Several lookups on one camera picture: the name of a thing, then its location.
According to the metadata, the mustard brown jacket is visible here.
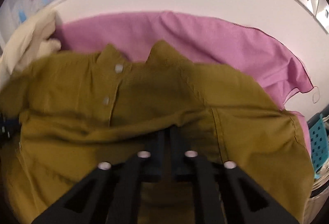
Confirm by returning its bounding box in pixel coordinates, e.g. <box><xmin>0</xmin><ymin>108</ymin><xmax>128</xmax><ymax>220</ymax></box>
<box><xmin>1</xmin><ymin>41</ymin><xmax>314</xmax><ymax>223</ymax></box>

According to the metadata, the cream crumpled cloth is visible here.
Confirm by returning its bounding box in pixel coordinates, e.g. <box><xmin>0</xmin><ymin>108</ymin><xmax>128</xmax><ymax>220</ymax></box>
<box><xmin>1</xmin><ymin>9</ymin><xmax>61</xmax><ymax>87</ymax></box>

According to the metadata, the teal perforated plastic rack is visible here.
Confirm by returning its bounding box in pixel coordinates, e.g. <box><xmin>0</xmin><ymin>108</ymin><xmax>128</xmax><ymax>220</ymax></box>
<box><xmin>307</xmin><ymin>113</ymin><xmax>328</xmax><ymax>179</ymax></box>

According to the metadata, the pink daisy bed sheet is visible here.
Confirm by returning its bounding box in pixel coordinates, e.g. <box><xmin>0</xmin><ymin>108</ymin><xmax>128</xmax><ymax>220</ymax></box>
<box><xmin>52</xmin><ymin>10</ymin><xmax>321</xmax><ymax>160</ymax></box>

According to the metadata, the white wall switch plate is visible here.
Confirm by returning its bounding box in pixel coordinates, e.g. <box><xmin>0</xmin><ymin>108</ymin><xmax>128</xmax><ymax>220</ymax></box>
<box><xmin>316</xmin><ymin>0</ymin><xmax>329</xmax><ymax>33</ymax></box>

